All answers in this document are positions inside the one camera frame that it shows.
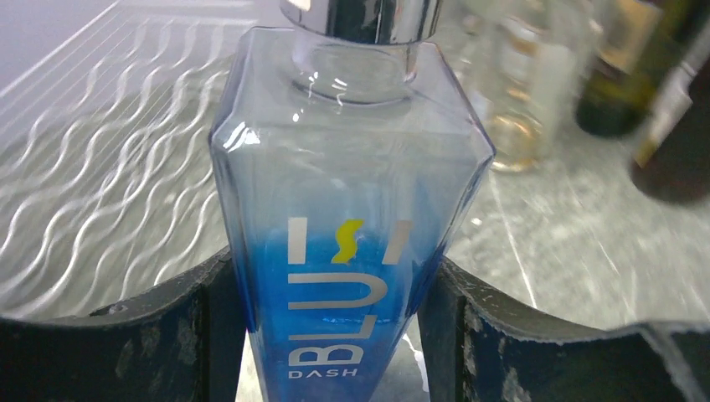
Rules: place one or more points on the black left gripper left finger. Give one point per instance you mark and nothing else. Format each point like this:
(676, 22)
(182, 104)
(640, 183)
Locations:
(181, 340)

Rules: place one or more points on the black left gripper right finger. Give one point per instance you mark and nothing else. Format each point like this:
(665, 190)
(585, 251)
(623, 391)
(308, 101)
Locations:
(480, 344)

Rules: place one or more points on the blue clear bottle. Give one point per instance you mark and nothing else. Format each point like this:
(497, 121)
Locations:
(346, 155)

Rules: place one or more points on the green bottle silver foil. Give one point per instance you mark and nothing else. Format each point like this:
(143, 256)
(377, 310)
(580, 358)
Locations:
(641, 43)

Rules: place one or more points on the brown bottle gold foil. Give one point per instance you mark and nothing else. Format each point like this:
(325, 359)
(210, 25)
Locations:
(672, 161)

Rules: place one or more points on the white wire wine rack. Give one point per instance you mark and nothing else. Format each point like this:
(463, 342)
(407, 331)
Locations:
(106, 182)

